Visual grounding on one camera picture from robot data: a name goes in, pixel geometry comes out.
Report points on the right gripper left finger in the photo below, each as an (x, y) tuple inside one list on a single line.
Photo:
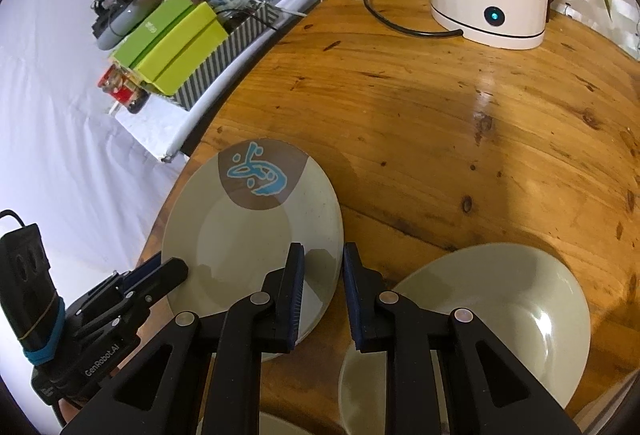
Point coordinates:
[(265, 322)]

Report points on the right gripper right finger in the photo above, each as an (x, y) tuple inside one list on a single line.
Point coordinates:
[(383, 321)]

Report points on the beige plate with blue motif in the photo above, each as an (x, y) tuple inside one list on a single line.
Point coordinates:
[(237, 216)]

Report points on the red labelled jar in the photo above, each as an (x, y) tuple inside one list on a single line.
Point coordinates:
[(116, 83)]

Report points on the lime green box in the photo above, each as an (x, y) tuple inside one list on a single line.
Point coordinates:
[(181, 50)]

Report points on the grey handheld device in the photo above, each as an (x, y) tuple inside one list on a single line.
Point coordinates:
[(115, 19)]

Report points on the plain beige plate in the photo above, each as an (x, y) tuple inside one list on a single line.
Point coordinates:
[(510, 340)]

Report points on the striped grey white tray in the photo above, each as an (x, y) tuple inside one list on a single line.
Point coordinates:
[(244, 35)]

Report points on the white side shelf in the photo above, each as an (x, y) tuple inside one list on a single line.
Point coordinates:
[(162, 126)]

